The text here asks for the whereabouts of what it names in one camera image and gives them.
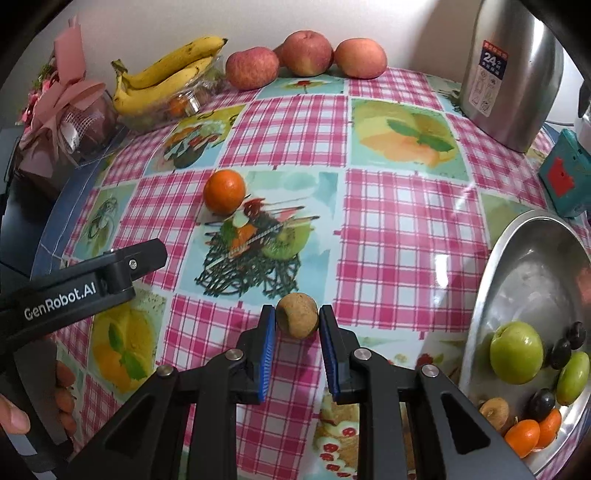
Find dark plum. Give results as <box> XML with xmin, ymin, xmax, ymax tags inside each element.
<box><xmin>544</xmin><ymin>337</ymin><xmax>572</xmax><ymax>370</ymax></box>
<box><xmin>523</xmin><ymin>388</ymin><xmax>556</xmax><ymax>422</ymax></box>
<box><xmin>565</xmin><ymin>321</ymin><xmax>587</xmax><ymax>350</ymax></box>

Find pink flower bouquet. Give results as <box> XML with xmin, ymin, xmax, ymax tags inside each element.
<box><xmin>17</xmin><ymin>17</ymin><xmax>116</xmax><ymax>191</ymax></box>

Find right red apple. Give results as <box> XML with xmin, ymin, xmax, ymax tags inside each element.
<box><xmin>335</xmin><ymin>38</ymin><xmax>388</xmax><ymax>79</ymax></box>

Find stainless steel thermos jug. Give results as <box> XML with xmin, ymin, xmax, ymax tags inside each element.
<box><xmin>460</xmin><ymin>0</ymin><xmax>564</xmax><ymax>153</ymax></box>

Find middle red apple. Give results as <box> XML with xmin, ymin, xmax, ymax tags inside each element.
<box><xmin>273</xmin><ymin>30</ymin><xmax>334</xmax><ymax>77</ymax></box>

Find black chair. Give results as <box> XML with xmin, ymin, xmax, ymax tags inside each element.
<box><xmin>1</xmin><ymin>126</ymin><xmax>59</xmax><ymax>292</ymax></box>

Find teal box with red label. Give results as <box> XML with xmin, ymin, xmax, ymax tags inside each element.
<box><xmin>538</xmin><ymin>129</ymin><xmax>590</xmax><ymax>218</ymax></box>

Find left red apple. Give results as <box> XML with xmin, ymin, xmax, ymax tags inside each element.
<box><xmin>225</xmin><ymin>47</ymin><xmax>280</xmax><ymax>91</ymax></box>

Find upper yellow banana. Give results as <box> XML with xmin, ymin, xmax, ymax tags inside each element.
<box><xmin>111</xmin><ymin>36</ymin><xmax>228</xmax><ymax>89</ymax></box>

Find stainless steel bowl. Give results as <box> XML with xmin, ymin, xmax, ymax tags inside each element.
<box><xmin>458</xmin><ymin>209</ymin><xmax>591</xmax><ymax>477</ymax></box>

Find person's left hand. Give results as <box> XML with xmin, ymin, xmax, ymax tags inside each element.
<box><xmin>1</xmin><ymin>361</ymin><xmax>77</xmax><ymax>437</ymax></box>

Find yellow banana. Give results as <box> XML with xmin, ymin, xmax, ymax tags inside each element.
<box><xmin>111</xmin><ymin>36</ymin><xmax>228</xmax><ymax>89</ymax></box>
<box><xmin>111</xmin><ymin>56</ymin><xmax>215</xmax><ymax>116</ymax></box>

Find orange tangerine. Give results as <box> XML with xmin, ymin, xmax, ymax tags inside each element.
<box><xmin>204</xmin><ymin>169</ymin><xmax>246</xmax><ymax>216</ymax></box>
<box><xmin>536</xmin><ymin>408</ymin><xmax>562</xmax><ymax>450</ymax></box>
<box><xmin>504</xmin><ymin>419</ymin><xmax>541</xmax><ymax>459</ymax></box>

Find small green apple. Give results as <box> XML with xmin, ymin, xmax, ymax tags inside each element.
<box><xmin>556</xmin><ymin>351</ymin><xmax>590</xmax><ymax>406</ymax></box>

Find lower yellow banana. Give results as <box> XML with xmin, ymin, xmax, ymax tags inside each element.
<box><xmin>111</xmin><ymin>56</ymin><xmax>215</xmax><ymax>116</ymax></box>

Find large green apple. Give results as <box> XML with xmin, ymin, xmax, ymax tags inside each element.
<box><xmin>489</xmin><ymin>321</ymin><xmax>544</xmax><ymax>385</ymax></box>

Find clear plastic fruit container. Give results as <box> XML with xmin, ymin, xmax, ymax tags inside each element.
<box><xmin>117</xmin><ymin>56</ymin><xmax>225</xmax><ymax>133</ymax></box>

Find blue cloth under tablecloth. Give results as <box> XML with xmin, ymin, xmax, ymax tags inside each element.
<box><xmin>30</xmin><ymin>126</ymin><xmax>129</xmax><ymax>279</ymax></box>

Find red apple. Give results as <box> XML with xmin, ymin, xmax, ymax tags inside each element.
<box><xmin>273</xmin><ymin>30</ymin><xmax>334</xmax><ymax>77</ymax></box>
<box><xmin>225</xmin><ymin>47</ymin><xmax>280</xmax><ymax>91</ymax></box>
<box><xmin>335</xmin><ymin>38</ymin><xmax>388</xmax><ymax>79</ymax></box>

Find checkered fruit-print tablecloth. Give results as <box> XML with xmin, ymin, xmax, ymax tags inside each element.
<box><xmin>50</xmin><ymin>66</ymin><xmax>591</xmax><ymax>480</ymax></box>

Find brown kiwi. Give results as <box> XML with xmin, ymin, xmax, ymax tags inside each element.
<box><xmin>479</xmin><ymin>397</ymin><xmax>510</xmax><ymax>432</ymax></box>
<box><xmin>276</xmin><ymin>292</ymin><xmax>318</xmax><ymax>340</ymax></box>

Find white power adapter block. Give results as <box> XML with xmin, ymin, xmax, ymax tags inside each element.
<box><xmin>575</xmin><ymin>81</ymin><xmax>591</xmax><ymax>154</ymax></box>

